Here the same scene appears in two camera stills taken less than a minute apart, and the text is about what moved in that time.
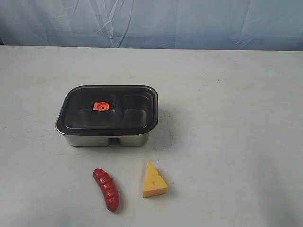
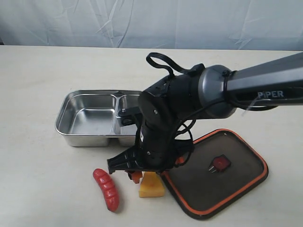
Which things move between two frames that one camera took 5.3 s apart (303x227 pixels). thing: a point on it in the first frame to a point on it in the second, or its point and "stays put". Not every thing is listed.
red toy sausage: (111, 194) stays put
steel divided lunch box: (91, 115) stays put
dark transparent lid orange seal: (109, 110) to (223, 167)
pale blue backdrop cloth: (225, 24) stays put
